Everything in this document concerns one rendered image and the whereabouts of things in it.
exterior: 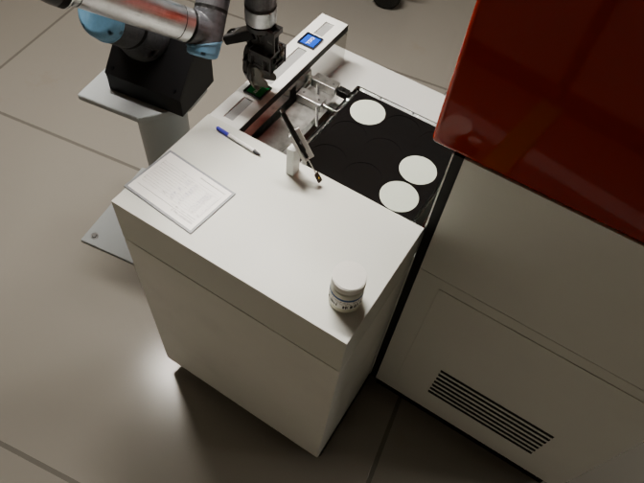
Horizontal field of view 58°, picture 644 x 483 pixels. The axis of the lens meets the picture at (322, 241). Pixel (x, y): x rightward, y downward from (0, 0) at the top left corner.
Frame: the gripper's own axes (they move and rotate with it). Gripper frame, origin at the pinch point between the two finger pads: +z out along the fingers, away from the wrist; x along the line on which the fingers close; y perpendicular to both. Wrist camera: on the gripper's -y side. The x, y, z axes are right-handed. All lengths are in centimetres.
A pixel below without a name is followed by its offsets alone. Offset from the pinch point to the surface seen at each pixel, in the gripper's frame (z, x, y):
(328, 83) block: 7.1, 19.2, 11.6
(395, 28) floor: 98, 177, -32
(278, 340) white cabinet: 19, -50, 42
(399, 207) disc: 8, -8, 49
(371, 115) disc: 7.9, 16.2, 27.8
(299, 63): 1.8, 16.0, 3.5
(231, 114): 2.2, -11.1, 0.3
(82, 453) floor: 98, -89, -8
